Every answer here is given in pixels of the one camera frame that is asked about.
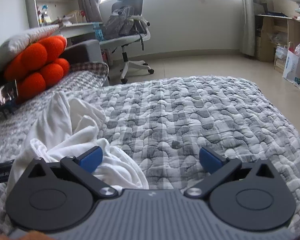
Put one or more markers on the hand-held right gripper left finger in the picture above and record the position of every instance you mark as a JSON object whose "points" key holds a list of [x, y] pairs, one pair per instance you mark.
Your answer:
{"points": [[91, 158]]}

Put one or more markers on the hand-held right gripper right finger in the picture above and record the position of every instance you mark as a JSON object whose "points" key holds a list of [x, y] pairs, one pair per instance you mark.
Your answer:
{"points": [[211, 160]]}

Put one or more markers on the white pants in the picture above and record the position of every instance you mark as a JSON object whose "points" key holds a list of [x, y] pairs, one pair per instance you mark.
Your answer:
{"points": [[55, 130]]}

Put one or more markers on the grey checked quilt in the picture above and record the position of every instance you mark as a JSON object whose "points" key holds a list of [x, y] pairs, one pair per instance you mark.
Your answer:
{"points": [[190, 117]]}

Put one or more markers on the blue phone stand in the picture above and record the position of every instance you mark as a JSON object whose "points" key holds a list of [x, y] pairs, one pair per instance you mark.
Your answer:
{"points": [[7, 111]]}

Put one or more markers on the smartphone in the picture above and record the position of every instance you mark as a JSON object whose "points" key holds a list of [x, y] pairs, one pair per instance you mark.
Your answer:
{"points": [[5, 93]]}

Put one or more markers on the brown checked sheet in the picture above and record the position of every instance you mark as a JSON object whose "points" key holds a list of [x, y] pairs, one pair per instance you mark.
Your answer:
{"points": [[90, 67]]}

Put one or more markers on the orange pumpkin cushion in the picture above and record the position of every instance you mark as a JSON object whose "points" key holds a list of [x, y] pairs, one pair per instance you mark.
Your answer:
{"points": [[35, 57]]}

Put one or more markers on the white pillow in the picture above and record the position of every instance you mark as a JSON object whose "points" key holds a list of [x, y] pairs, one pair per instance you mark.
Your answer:
{"points": [[20, 40]]}

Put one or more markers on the white cardboard box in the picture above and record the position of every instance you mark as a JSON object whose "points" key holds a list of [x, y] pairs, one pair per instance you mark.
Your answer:
{"points": [[292, 65]]}

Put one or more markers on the grey office chair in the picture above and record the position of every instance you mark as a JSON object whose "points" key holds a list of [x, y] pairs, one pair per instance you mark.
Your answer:
{"points": [[130, 38]]}

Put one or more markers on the blue patterned container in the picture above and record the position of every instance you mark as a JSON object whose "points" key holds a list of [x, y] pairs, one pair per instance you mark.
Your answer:
{"points": [[98, 32]]}

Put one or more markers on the grey backpack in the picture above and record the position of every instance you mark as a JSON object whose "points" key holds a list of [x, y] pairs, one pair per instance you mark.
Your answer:
{"points": [[120, 22]]}

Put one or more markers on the wooden shelf unit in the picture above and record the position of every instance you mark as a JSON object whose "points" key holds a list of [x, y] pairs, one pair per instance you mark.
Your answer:
{"points": [[267, 30]]}

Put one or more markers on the grey curtain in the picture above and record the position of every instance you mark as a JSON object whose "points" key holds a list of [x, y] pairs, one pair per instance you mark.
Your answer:
{"points": [[247, 17], [88, 0]]}

